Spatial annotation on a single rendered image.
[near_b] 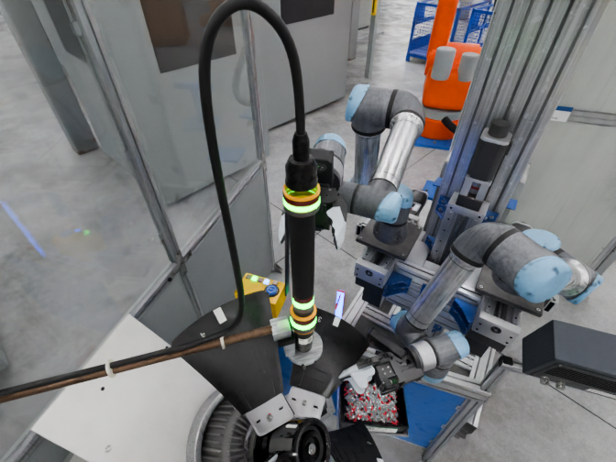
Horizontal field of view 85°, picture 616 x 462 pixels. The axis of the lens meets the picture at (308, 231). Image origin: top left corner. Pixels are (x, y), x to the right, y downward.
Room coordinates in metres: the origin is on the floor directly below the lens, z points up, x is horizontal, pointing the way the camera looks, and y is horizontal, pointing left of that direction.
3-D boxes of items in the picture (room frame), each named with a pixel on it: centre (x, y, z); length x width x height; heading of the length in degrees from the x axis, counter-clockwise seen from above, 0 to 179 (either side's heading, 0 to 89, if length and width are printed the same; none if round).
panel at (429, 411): (0.63, -0.20, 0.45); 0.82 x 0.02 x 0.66; 71
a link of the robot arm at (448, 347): (0.46, -0.38, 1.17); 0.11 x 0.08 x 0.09; 108
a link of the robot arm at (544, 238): (0.81, -0.78, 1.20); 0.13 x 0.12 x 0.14; 27
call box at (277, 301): (0.75, 0.17, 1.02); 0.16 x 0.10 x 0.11; 71
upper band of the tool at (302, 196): (0.32, 0.01, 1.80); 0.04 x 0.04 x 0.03
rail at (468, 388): (0.63, -0.20, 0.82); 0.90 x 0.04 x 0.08; 71
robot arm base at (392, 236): (1.08, -0.36, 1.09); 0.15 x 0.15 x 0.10
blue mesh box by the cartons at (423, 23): (7.27, -2.64, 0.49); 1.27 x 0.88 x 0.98; 136
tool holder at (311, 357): (0.31, 0.02, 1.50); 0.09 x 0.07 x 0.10; 106
